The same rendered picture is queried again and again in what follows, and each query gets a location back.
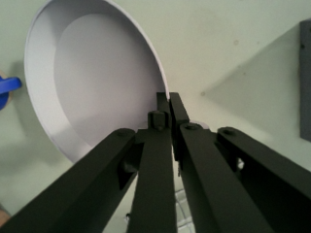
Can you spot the white round plate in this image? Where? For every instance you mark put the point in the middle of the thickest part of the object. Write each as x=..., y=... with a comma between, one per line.
x=89, y=72

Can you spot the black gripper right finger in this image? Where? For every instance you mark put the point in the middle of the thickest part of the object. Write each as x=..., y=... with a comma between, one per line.
x=273, y=195

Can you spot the blue mug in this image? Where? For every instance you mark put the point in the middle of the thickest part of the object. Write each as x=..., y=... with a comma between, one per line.
x=5, y=86

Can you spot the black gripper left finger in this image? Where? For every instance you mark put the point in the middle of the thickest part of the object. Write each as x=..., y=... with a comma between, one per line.
x=84, y=198

